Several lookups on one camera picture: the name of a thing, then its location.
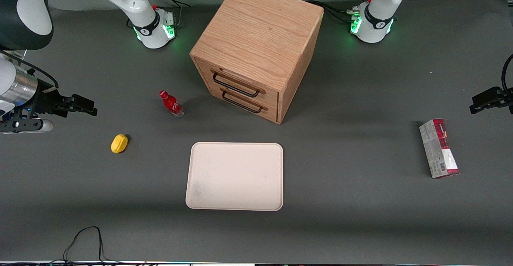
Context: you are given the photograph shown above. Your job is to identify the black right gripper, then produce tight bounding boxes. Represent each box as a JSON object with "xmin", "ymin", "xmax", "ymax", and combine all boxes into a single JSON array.
[{"xmin": 30, "ymin": 86, "xmax": 98, "ymax": 118}]

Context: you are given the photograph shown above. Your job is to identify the wooden two-drawer cabinet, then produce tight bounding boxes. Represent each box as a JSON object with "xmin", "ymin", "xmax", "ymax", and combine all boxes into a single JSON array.
[{"xmin": 190, "ymin": 0, "xmax": 324, "ymax": 125}]

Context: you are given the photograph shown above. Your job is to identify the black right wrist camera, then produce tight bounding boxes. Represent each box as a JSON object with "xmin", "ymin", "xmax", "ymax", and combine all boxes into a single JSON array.
[{"xmin": 0, "ymin": 117, "xmax": 54, "ymax": 135}]

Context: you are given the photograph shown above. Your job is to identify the black metal drawer handle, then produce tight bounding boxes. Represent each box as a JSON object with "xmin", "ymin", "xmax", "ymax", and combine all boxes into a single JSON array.
[
  {"xmin": 220, "ymin": 87, "xmax": 269, "ymax": 114},
  {"xmin": 211, "ymin": 70, "xmax": 266, "ymax": 98}
]

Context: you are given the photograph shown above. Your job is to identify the beige rectangular tray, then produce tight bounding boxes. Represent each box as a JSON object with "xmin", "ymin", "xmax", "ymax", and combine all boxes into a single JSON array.
[{"xmin": 185, "ymin": 142, "xmax": 284, "ymax": 212}]

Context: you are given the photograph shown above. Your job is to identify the yellow toy lemon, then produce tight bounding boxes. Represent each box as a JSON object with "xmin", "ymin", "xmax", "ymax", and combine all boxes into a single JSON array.
[{"xmin": 111, "ymin": 134, "xmax": 129, "ymax": 154}]

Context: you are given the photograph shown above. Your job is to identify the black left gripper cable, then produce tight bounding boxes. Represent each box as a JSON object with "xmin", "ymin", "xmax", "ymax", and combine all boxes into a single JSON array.
[{"xmin": 501, "ymin": 54, "xmax": 513, "ymax": 94}]

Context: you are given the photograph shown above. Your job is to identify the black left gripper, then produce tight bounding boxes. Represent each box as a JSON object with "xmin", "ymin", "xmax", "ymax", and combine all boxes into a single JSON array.
[{"xmin": 469, "ymin": 87, "xmax": 513, "ymax": 115}]

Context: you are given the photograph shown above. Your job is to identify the black left base cables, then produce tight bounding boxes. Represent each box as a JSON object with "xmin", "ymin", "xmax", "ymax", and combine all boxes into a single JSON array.
[{"xmin": 307, "ymin": 0, "xmax": 376, "ymax": 24}]

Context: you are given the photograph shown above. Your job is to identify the red and grey carton box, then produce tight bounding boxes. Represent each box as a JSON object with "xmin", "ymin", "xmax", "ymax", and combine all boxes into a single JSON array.
[{"xmin": 419, "ymin": 118, "xmax": 460, "ymax": 179}]

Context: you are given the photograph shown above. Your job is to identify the thin black table cable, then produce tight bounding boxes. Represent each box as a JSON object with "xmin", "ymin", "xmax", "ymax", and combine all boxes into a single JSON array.
[{"xmin": 48, "ymin": 226, "xmax": 121, "ymax": 265}]

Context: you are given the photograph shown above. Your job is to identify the red coke bottle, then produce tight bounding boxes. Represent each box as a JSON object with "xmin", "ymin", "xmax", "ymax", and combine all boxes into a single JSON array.
[{"xmin": 159, "ymin": 90, "xmax": 185, "ymax": 118}]

